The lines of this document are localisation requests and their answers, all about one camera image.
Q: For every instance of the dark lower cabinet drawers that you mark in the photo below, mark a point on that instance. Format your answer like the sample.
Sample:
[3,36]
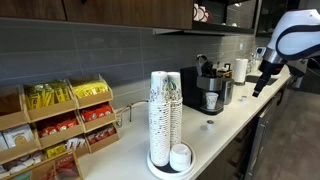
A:
[226,160]

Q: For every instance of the tall paper cup stack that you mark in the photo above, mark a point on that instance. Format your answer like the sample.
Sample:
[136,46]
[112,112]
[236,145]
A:
[159,126]

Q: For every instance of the yellow tea packets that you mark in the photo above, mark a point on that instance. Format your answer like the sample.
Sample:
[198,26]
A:
[46,95]
[90,88]

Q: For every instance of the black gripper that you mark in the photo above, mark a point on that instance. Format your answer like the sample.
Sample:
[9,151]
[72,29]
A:
[270,68]

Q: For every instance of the dark wood upper cabinet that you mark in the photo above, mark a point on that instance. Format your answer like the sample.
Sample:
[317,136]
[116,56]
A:
[126,13]

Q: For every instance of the printed paper cup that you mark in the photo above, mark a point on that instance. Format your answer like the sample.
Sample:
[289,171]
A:
[211,100]

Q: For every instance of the white sugar packets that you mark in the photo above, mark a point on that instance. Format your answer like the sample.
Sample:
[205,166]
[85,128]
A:
[76,143]

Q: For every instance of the white creamer packets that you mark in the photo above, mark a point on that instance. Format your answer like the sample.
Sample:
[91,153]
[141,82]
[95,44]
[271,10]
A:
[23,163]

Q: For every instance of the small wooden box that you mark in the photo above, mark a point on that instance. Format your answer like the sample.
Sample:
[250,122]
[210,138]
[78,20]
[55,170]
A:
[226,72]

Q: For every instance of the round white tray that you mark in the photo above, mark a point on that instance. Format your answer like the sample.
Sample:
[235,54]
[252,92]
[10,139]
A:
[156,170]

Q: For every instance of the black silver coffee machine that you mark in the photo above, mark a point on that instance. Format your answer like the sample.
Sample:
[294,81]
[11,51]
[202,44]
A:
[190,86]

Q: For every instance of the small yellow packets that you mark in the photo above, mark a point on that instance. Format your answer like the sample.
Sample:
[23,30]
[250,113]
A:
[56,150]

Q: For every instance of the short white cup stack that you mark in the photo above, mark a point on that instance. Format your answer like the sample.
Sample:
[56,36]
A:
[180,158]

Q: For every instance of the white mugs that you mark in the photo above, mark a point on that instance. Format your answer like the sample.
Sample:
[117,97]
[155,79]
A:
[201,13]

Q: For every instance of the white tea box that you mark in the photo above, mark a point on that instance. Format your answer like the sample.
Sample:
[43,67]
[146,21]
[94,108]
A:
[18,136]

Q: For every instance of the white cylindrical container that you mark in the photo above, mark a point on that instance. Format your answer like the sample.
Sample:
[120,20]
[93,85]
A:
[241,70]

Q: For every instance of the red tea packets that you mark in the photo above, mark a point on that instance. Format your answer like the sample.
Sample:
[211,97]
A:
[96,112]
[101,134]
[58,127]

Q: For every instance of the white coffee capsule brown lid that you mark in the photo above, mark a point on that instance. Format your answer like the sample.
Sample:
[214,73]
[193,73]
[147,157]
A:
[210,125]

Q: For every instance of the dark water tank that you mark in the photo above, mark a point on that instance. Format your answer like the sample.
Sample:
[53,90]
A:
[228,90]

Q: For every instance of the short paper cup stack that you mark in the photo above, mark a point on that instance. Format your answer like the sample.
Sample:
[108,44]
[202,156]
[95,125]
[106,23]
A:
[176,113]

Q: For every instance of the wooden tea organizer shelf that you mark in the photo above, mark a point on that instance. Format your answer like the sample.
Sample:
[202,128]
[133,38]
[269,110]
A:
[50,112]

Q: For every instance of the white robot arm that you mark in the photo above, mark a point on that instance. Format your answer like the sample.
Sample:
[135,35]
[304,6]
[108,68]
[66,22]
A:
[293,30]

